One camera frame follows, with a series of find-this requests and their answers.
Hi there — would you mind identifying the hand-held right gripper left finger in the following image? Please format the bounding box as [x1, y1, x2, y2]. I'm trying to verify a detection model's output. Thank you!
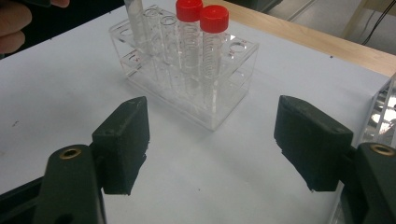
[92, 95, 151, 196]

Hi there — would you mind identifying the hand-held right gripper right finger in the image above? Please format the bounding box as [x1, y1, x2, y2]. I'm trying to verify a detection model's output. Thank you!
[273, 94, 355, 193]

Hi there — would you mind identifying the orange cap test tube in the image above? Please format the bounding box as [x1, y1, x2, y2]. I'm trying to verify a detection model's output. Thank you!
[123, 0, 148, 55]

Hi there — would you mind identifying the clear acrylic tube rack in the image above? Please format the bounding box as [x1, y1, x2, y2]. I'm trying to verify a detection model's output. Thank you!
[108, 3, 260, 132]

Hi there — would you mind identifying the clear glass test tube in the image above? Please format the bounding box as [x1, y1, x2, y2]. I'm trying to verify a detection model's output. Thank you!
[159, 14, 181, 91]
[143, 7, 163, 78]

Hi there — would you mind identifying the red cap test tube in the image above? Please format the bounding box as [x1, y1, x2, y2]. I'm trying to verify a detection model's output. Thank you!
[175, 0, 204, 94]
[199, 4, 231, 110]

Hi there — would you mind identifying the white board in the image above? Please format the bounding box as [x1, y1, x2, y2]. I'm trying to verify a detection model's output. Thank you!
[0, 0, 391, 224]

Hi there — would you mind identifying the wooden table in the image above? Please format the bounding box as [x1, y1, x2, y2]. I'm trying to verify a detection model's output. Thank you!
[202, 0, 396, 78]

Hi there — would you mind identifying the pale wooden furniture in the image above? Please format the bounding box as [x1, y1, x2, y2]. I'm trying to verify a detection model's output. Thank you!
[340, 0, 396, 57]

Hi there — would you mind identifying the dark cabinet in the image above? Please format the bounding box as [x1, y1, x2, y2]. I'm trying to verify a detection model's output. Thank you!
[225, 0, 283, 13]

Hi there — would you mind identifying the hanging black cable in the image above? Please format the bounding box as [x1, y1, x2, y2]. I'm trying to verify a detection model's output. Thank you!
[361, 0, 396, 46]

